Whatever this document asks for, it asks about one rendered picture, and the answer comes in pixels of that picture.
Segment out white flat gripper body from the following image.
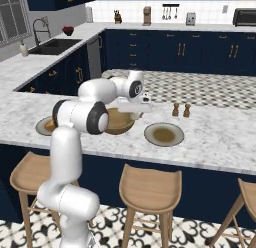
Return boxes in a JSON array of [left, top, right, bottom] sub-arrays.
[[116, 97, 153, 114]]

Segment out brown wooden bowl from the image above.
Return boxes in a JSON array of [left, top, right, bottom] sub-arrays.
[[104, 107, 137, 136]]

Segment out brown chicken drumstick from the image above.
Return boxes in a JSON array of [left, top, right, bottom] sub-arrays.
[[44, 119, 56, 132]]

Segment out grey plate with drumstick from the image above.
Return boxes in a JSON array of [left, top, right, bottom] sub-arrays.
[[35, 115, 58, 137]]

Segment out red bowl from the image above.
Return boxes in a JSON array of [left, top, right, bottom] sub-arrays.
[[61, 25, 76, 37]]

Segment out grey plate with brown centre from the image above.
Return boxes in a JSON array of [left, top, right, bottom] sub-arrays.
[[143, 122, 185, 148]]

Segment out brown wooden shaker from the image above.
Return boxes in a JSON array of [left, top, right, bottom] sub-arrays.
[[182, 103, 192, 119], [171, 102, 181, 118]]

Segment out steel dishwasher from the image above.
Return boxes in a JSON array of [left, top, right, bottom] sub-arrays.
[[86, 35, 103, 81]]

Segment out navy cupboards below sink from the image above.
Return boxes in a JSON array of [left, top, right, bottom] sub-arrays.
[[15, 44, 92, 96]]

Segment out navy lower cupboard run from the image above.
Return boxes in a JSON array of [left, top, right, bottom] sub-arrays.
[[99, 28, 256, 77]]

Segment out wooden bar stool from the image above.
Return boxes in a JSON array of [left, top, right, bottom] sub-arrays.
[[118, 163, 183, 248], [208, 177, 256, 248], [9, 150, 82, 248]]

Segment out brown knife block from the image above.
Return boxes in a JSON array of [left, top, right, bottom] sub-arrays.
[[113, 9, 123, 25]]

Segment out brown coffee machine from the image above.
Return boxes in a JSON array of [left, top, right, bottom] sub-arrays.
[[142, 5, 153, 27]]

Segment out black sink basin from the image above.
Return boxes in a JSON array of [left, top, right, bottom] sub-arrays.
[[27, 38, 84, 57]]

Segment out white paper towel roll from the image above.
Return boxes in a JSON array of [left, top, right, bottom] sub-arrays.
[[85, 5, 95, 24]]

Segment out silver toaster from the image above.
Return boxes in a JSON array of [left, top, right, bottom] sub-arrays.
[[185, 11, 197, 27]]

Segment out navy island front panel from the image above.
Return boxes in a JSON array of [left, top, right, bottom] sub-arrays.
[[0, 143, 256, 231]]

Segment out white soap dispenser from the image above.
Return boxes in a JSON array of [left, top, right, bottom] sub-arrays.
[[18, 40, 30, 58]]

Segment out dark spring tap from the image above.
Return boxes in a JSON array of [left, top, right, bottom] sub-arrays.
[[32, 18, 53, 47]]

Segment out rail with hanging tools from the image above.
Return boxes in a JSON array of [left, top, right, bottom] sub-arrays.
[[161, 3, 181, 22]]

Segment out window with grey frame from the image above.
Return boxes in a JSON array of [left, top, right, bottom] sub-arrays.
[[0, 0, 31, 49]]

